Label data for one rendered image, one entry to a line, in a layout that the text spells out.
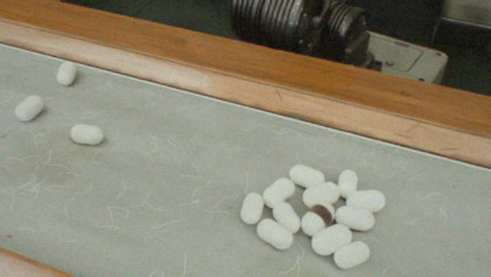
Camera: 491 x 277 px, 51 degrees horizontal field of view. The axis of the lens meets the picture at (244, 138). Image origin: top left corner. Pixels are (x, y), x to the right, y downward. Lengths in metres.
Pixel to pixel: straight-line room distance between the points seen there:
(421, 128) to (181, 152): 0.27
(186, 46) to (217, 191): 0.26
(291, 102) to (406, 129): 0.13
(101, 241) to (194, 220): 0.08
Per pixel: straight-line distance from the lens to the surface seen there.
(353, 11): 1.14
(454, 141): 0.61
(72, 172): 0.56
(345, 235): 0.47
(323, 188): 0.50
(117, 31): 0.76
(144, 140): 0.58
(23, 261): 0.45
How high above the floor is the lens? 1.10
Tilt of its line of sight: 38 degrees down
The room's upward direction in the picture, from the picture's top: 3 degrees clockwise
